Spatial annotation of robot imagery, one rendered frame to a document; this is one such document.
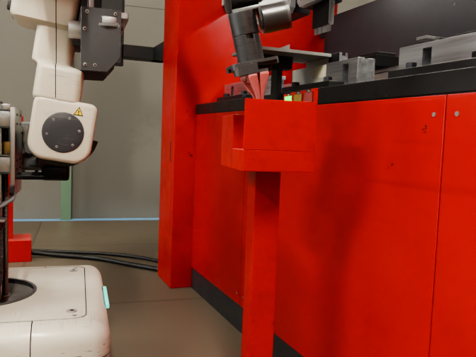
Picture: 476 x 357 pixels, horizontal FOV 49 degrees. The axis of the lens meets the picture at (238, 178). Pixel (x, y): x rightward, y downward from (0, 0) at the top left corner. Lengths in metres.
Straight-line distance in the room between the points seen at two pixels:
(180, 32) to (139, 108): 2.14
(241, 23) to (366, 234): 0.57
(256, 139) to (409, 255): 0.41
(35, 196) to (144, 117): 1.11
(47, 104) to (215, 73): 1.24
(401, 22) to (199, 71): 0.91
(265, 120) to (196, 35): 1.47
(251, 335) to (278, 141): 0.45
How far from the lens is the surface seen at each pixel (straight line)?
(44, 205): 4.59
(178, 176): 2.47
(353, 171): 1.33
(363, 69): 1.57
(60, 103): 1.43
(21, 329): 1.34
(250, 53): 1.11
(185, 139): 2.47
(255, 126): 1.08
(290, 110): 1.11
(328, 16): 1.77
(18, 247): 3.13
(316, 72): 1.74
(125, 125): 4.56
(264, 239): 1.19
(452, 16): 2.08
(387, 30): 2.35
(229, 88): 2.43
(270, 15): 1.13
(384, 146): 1.24
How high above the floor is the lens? 0.73
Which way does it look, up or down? 5 degrees down
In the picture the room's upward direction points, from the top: 2 degrees clockwise
